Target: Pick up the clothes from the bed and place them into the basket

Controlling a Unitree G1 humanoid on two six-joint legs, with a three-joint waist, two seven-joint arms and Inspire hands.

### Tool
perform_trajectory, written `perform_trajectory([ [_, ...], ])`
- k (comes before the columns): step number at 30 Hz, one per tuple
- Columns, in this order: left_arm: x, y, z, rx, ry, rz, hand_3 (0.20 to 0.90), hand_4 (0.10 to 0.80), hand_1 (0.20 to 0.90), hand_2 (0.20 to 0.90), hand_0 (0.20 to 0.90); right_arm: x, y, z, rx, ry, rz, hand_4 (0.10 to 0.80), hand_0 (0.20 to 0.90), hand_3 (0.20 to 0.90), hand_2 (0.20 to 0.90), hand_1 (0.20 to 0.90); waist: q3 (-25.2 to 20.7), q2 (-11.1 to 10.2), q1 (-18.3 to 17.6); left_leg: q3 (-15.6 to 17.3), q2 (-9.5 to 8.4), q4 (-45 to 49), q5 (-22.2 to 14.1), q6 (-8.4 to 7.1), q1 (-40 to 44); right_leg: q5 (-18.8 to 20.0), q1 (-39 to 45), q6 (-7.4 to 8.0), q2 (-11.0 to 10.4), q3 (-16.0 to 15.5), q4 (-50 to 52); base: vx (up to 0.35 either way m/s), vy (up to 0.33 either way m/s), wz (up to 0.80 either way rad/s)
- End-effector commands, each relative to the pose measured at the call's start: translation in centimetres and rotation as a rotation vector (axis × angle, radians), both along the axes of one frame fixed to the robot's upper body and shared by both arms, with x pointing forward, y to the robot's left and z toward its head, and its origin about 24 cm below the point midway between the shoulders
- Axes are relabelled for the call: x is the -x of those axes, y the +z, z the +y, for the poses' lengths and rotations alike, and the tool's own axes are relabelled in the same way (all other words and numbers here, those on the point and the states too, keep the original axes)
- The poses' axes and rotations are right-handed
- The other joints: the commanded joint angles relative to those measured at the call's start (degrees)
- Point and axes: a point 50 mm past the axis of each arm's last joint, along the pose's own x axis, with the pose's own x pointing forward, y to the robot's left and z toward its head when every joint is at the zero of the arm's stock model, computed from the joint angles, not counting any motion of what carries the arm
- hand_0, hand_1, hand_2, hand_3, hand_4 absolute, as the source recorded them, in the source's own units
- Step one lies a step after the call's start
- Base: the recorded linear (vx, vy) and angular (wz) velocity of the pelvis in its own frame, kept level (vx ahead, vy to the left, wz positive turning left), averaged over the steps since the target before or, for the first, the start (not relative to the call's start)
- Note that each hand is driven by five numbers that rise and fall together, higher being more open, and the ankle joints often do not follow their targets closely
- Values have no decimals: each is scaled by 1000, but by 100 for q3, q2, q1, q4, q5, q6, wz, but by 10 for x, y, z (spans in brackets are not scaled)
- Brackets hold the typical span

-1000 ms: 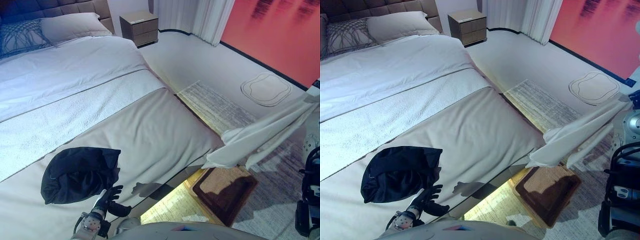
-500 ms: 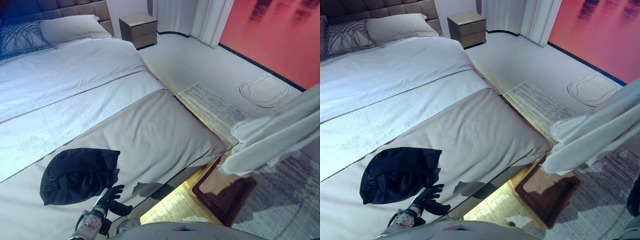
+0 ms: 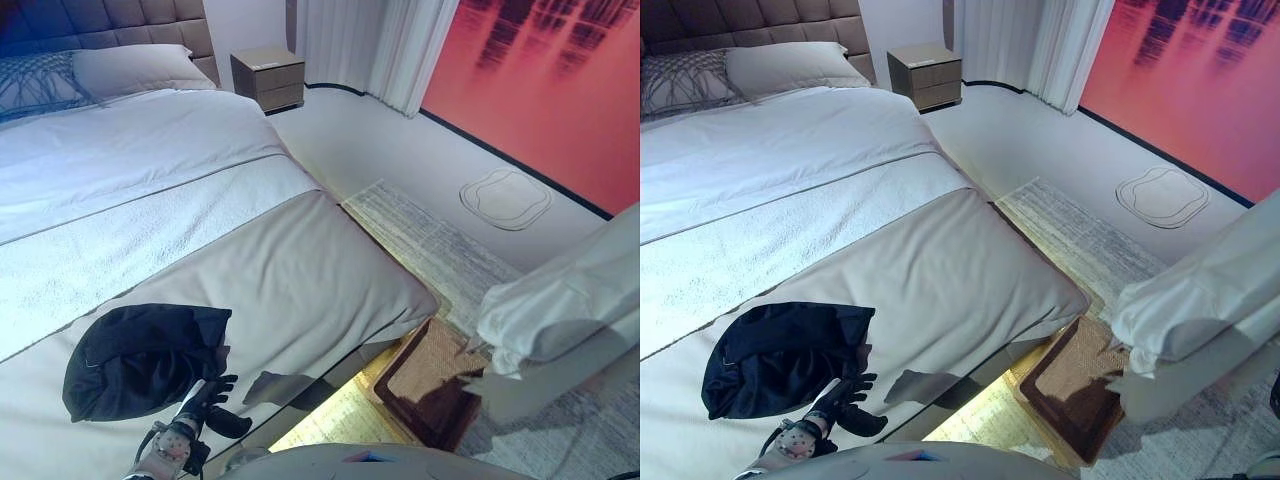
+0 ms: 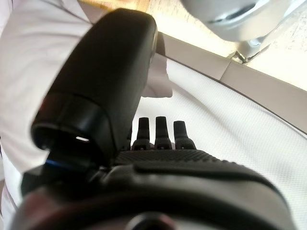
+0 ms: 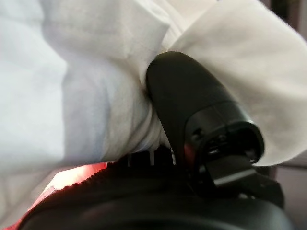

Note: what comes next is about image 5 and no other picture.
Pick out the beige garment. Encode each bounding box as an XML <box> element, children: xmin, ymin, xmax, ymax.
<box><xmin>163</xmin><ymin>0</ymin><xmax>307</xmax><ymax>167</ymax></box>

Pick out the white garment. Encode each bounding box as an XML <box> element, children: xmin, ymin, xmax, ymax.
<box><xmin>0</xmin><ymin>0</ymin><xmax>170</xmax><ymax>213</ymax></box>

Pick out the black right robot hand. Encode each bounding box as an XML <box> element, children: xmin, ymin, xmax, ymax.
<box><xmin>21</xmin><ymin>51</ymin><xmax>296</xmax><ymax>230</ymax></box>

